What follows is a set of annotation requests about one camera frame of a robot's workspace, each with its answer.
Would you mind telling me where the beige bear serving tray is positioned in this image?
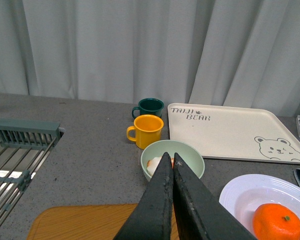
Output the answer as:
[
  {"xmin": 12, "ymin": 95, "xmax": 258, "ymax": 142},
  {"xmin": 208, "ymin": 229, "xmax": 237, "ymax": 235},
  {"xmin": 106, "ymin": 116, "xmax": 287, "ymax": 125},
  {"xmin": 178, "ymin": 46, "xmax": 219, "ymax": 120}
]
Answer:
[{"xmin": 167, "ymin": 103, "xmax": 300, "ymax": 165}]

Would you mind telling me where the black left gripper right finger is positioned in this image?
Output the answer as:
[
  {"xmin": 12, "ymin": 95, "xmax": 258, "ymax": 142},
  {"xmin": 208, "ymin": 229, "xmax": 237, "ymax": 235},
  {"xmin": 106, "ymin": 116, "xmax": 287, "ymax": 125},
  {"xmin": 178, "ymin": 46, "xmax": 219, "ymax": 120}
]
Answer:
[{"xmin": 173, "ymin": 153, "xmax": 255, "ymax": 240}]

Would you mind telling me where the white ribbed plate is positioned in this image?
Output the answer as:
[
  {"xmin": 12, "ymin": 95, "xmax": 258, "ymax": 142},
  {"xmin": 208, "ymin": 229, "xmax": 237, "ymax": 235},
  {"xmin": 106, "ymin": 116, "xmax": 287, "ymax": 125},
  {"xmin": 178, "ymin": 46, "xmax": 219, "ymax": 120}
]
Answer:
[{"xmin": 219, "ymin": 174, "xmax": 300, "ymax": 234}]

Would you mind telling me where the dark green enamel mug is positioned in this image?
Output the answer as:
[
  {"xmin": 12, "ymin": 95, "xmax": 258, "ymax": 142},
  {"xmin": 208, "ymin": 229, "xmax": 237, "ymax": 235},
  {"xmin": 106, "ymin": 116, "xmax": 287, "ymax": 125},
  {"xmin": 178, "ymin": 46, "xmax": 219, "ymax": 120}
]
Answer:
[{"xmin": 131, "ymin": 97, "xmax": 165, "ymax": 119}]

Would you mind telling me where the green sink drying rack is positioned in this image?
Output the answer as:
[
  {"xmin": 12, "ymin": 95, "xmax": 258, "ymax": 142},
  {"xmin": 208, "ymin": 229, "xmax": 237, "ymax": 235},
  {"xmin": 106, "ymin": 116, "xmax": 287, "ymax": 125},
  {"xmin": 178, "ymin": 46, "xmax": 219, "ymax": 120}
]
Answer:
[{"xmin": 0, "ymin": 118, "xmax": 64, "ymax": 227}]

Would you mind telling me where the grey curtain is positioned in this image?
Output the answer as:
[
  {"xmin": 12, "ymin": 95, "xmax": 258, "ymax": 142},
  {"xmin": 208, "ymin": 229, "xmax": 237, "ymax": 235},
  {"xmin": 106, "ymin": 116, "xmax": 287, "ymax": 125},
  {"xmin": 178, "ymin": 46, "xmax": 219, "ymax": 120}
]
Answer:
[{"xmin": 0, "ymin": 0, "xmax": 300, "ymax": 117}]

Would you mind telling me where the wooden cutting board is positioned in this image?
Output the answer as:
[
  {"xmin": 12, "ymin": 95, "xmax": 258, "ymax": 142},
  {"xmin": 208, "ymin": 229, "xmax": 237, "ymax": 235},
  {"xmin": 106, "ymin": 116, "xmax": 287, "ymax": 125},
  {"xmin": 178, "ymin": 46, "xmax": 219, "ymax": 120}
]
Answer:
[{"xmin": 26, "ymin": 203, "xmax": 181, "ymax": 240}]

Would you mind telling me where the orange mandarin fruit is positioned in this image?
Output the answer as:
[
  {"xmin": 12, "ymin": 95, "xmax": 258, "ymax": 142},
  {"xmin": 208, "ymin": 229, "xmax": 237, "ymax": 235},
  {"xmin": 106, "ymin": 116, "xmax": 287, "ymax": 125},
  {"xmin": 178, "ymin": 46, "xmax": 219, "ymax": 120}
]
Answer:
[{"xmin": 252, "ymin": 203, "xmax": 300, "ymax": 240}]

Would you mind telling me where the light green bowl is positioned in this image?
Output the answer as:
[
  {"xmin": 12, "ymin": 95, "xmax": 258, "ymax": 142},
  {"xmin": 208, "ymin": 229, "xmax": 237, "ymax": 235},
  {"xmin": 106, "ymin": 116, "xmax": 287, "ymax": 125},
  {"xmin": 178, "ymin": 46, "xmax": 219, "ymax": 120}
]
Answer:
[{"xmin": 140, "ymin": 140, "xmax": 205, "ymax": 182}]

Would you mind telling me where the yellow enamel mug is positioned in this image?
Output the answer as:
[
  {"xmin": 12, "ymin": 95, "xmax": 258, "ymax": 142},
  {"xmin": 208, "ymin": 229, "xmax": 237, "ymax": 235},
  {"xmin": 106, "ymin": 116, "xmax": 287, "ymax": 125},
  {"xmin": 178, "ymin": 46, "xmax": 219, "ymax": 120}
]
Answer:
[{"xmin": 126, "ymin": 114, "xmax": 164, "ymax": 150}]

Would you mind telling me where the fake fried egg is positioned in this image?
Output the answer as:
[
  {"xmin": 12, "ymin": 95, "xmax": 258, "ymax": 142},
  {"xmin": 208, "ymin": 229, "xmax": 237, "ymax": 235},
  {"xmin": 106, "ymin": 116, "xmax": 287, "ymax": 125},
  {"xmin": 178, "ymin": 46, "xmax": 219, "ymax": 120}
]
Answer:
[{"xmin": 146, "ymin": 156, "xmax": 162, "ymax": 177}]

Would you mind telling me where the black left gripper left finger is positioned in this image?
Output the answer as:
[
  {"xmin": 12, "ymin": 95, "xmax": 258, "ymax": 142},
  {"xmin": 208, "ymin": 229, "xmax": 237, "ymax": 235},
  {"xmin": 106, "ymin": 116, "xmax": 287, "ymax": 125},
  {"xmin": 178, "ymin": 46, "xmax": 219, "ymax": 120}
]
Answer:
[{"xmin": 114, "ymin": 152, "xmax": 174, "ymax": 240}]

